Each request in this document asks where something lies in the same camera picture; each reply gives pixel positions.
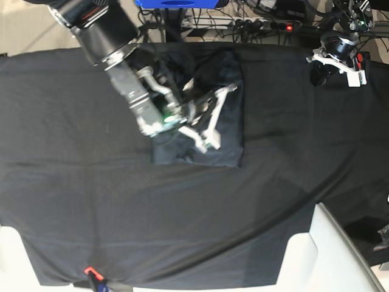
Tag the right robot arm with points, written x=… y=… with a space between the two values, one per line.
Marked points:
x=141 y=75

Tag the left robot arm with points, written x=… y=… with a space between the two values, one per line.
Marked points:
x=355 y=17

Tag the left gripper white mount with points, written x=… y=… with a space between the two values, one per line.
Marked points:
x=337 y=54

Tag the red black clamp right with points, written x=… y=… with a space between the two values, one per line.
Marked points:
x=363 y=63

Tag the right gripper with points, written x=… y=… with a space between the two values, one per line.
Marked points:
x=211 y=116

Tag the blue plastic bin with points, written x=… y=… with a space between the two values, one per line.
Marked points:
x=180 y=4

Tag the black power strip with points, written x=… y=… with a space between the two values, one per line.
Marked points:
x=254 y=25

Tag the dark grey T-shirt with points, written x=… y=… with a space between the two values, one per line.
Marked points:
x=215 y=69

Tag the red clamp front edge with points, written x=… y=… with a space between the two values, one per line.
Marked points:
x=90 y=271

